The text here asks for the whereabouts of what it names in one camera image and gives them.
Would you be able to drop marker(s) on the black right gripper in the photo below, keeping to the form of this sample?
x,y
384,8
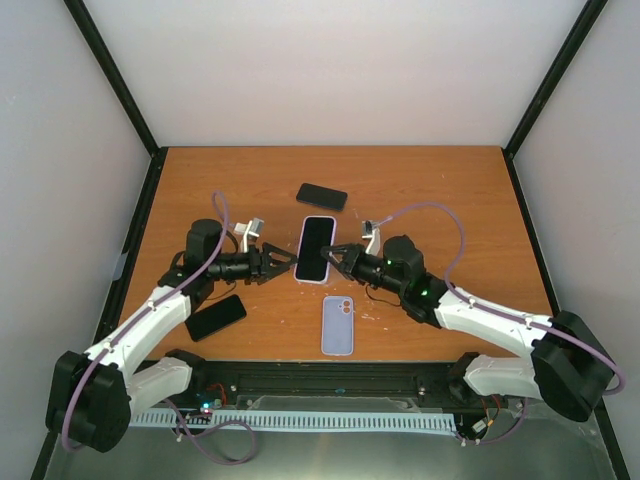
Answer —
x,y
350,260

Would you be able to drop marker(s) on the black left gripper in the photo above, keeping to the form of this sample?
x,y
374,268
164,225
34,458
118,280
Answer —
x,y
261,268

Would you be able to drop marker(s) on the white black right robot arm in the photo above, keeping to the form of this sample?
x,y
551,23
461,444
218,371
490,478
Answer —
x,y
555,359

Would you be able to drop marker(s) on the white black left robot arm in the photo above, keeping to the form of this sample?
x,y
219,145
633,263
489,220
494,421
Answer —
x,y
125,350

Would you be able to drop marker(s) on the blue-edged black phone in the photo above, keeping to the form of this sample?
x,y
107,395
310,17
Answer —
x,y
322,197

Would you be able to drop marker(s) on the lavender plain phone case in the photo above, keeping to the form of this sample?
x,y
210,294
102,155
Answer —
x,y
337,336

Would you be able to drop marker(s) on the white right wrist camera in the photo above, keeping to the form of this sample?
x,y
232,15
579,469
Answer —
x,y
372,236

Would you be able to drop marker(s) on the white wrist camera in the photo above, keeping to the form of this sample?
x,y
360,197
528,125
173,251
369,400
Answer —
x,y
372,236
248,233

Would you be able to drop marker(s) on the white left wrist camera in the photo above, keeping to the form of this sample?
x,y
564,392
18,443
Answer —
x,y
248,233

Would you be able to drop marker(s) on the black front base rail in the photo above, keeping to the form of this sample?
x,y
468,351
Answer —
x,y
429,383

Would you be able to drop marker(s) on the black left side rail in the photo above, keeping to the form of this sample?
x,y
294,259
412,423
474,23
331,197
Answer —
x,y
119,286

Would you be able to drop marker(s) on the light blue slotted cable duct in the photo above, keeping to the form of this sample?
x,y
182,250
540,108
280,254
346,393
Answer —
x,y
332,422

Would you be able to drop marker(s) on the black right rear frame post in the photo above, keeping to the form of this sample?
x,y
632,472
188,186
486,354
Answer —
x,y
571,45

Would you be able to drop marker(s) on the black frame post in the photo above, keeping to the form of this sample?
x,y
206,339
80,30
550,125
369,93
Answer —
x,y
571,45
100,51

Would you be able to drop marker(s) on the black left rear frame post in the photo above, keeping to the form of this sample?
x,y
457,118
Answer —
x,y
100,51

